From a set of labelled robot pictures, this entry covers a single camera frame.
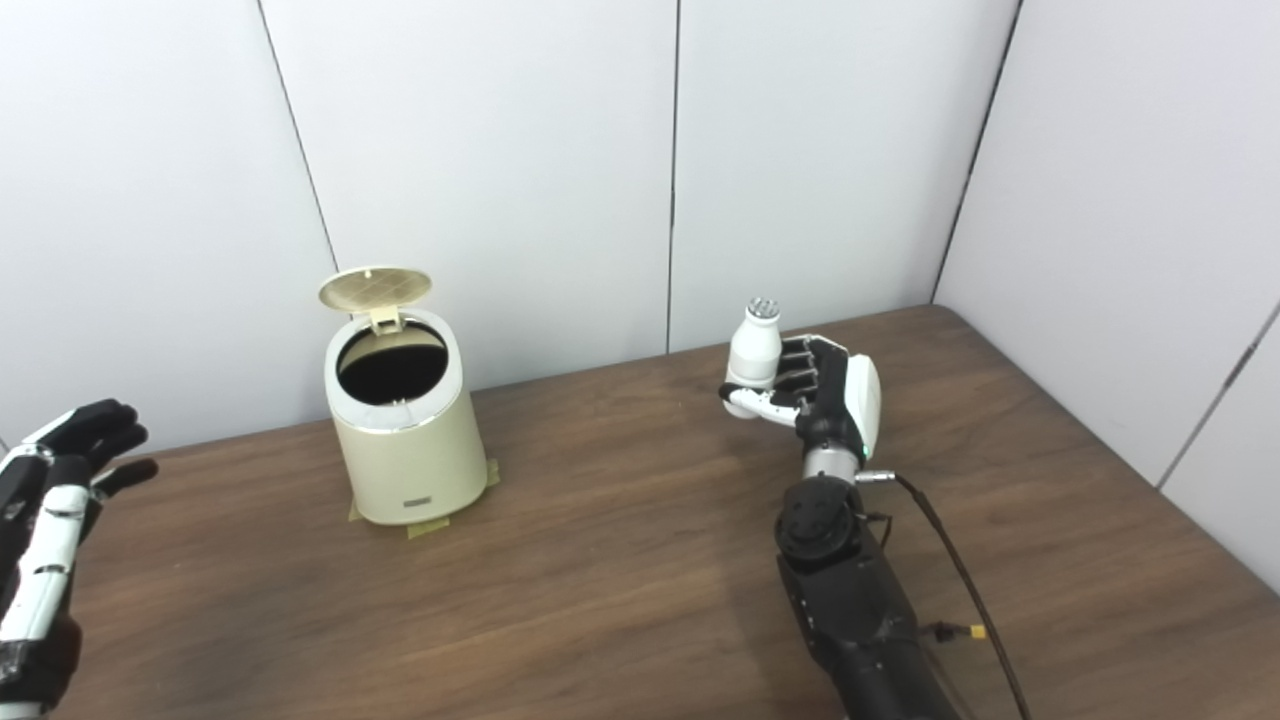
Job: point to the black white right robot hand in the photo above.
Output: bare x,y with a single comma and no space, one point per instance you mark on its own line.
840,400

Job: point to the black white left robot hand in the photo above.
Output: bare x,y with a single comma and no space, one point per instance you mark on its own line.
40,560

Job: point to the small white plastic bottle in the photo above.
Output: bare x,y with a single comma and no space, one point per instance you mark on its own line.
755,355

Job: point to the cream-colored lidded bin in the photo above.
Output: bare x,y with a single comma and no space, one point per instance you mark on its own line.
410,460

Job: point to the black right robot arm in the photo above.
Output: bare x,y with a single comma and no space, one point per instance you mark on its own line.
850,600

